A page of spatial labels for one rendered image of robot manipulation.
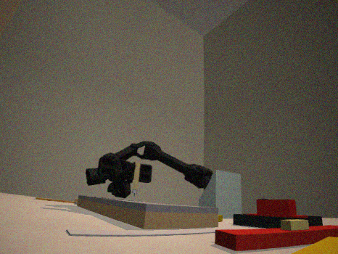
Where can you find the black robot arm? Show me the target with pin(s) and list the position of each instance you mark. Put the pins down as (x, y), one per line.
(198, 175)

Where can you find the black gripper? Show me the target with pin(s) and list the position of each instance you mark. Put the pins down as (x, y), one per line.
(123, 169)

